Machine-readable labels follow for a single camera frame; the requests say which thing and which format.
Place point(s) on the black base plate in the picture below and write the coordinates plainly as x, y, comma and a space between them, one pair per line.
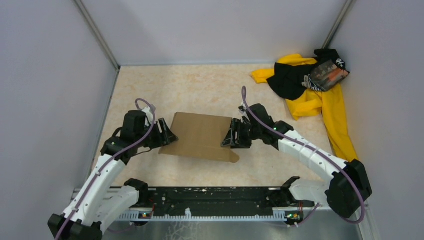
218, 201

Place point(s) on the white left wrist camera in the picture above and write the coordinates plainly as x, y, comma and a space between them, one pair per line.
149, 110

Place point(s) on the aluminium frame rail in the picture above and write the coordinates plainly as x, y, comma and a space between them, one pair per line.
290, 217

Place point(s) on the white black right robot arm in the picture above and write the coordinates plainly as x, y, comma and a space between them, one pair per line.
344, 185

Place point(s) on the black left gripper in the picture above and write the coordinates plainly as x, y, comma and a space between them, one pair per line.
165, 137

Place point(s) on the black cloth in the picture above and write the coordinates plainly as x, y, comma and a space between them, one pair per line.
287, 79

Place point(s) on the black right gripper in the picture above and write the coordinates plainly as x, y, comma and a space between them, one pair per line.
238, 142

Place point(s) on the brown cardboard box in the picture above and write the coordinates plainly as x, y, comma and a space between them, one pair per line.
200, 136

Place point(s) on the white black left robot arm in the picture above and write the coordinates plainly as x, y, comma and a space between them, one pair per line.
88, 216

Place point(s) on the patterned grey pouch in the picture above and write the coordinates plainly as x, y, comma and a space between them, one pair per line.
326, 75

